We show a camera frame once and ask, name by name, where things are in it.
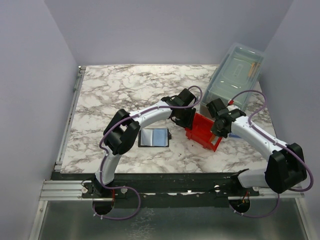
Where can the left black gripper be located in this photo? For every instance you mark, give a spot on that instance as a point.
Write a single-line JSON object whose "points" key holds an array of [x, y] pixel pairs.
{"points": [[186, 123]]}

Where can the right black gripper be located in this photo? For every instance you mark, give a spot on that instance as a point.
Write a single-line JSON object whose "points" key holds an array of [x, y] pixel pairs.
{"points": [[223, 134]]}

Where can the red plastic bin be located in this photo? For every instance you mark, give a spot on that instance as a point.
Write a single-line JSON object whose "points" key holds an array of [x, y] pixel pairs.
{"points": [[200, 132]]}

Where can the black leather card holder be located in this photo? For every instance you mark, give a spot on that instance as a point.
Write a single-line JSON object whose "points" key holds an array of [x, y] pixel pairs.
{"points": [[154, 138]]}

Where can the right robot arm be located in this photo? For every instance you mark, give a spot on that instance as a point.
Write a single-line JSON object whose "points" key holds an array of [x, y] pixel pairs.
{"points": [[285, 162]]}

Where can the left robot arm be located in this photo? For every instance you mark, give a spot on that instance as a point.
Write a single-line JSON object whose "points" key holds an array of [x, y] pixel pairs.
{"points": [[120, 134]]}

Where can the clear plastic storage box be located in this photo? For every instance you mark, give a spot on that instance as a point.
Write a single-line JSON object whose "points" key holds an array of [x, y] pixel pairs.
{"points": [[238, 71]]}

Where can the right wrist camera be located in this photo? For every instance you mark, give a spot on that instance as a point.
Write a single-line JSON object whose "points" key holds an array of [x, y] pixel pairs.
{"points": [[216, 108]]}

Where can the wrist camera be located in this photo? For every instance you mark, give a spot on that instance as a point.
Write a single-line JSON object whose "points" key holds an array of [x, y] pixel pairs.
{"points": [[216, 108], [185, 98]]}

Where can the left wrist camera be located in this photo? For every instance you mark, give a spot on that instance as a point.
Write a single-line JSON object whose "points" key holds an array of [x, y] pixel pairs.
{"points": [[185, 98]]}

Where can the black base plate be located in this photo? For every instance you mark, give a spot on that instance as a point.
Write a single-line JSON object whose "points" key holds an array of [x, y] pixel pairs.
{"points": [[156, 190]]}

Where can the aluminium mounting rail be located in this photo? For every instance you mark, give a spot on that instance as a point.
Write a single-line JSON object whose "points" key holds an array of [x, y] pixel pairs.
{"points": [[73, 190]]}

